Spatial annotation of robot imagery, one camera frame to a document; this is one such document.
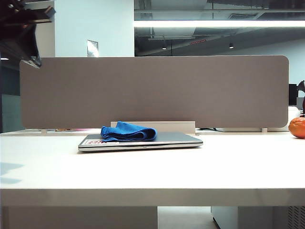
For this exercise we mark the white red laptop sticker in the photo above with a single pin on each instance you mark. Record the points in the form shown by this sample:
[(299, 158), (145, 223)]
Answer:
[(94, 142)]

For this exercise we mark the long ceiling light strip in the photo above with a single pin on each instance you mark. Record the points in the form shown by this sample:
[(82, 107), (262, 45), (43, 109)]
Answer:
[(214, 23)]

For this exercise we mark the grey desk support panel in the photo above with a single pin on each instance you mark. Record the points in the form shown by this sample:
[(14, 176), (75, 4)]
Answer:
[(83, 218)]

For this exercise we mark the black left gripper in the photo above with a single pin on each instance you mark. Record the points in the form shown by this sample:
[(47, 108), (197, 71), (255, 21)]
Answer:
[(21, 12)]

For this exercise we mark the silver closed laptop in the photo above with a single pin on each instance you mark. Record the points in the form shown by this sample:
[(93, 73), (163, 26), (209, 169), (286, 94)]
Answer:
[(171, 140)]

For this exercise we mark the red ceiling sign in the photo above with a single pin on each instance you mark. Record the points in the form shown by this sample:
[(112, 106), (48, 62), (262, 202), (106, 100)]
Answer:
[(197, 42)]

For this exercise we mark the white cabinet with vent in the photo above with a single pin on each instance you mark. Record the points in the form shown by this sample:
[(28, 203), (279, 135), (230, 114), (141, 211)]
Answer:
[(224, 217)]

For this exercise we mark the blue microfibre rag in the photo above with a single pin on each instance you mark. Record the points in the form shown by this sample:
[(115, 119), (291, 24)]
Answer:
[(128, 133)]

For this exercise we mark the orange fruit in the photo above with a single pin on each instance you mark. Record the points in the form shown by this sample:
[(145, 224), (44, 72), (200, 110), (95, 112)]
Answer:
[(297, 127)]

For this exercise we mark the black monitor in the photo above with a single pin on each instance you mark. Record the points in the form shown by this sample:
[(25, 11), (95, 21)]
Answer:
[(292, 94)]

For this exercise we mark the framed wall notice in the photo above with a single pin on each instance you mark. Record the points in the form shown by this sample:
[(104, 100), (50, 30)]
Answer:
[(92, 47)]

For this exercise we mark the dark figurine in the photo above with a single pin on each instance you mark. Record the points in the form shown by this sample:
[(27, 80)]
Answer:
[(302, 87)]

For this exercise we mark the grey fabric desk divider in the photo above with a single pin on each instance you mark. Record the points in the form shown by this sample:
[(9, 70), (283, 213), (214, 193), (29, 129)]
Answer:
[(152, 90)]

